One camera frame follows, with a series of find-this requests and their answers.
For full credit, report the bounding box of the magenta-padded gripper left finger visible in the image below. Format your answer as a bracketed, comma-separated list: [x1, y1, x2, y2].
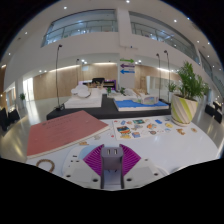
[61, 143, 105, 190]

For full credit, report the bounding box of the black display platform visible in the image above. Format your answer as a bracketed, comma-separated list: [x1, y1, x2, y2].
[45, 93, 172, 122]

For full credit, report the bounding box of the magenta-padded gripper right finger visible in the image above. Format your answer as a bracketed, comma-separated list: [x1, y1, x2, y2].
[119, 143, 170, 190]

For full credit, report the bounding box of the black piano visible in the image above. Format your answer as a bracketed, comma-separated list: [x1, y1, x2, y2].
[78, 77, 117, 90]

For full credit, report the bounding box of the palm in striped pot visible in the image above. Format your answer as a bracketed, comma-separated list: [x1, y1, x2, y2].
[170, 61, 210, 128]

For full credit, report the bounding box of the purple arrow sign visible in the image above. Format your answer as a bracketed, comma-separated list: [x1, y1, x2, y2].
[119, 63, 136, 69]

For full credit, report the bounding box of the white architectural model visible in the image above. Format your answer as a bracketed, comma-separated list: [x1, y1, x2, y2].
[63, 83, 104, 110]

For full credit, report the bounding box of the blue-based architectural model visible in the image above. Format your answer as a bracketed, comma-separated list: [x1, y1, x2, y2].
[113, 88, 170, 113]

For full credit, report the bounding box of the wooden bead ring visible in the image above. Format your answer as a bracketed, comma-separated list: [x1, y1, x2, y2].
[35, 158, 56, 173]

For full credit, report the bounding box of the small grey charger block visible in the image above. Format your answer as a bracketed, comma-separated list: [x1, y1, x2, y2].
[99, 146, 126, 190]

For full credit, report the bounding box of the blue arrow sign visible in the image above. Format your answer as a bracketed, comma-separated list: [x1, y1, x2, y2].
[119, 68, 136, 75]

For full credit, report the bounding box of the colourful sticker sheet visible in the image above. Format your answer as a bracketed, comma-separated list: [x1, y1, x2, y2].
[112, 117, 177, 141]

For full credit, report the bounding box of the black cloth covered table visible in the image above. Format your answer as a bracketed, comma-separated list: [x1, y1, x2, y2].
[204, 101, 224, 125]

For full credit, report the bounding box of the small distant potted plant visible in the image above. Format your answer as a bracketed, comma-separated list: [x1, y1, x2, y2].
[18, 92, 27, 109]

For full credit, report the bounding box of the pink flat board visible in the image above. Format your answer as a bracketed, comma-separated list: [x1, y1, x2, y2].
[25, 110, 111, 160]

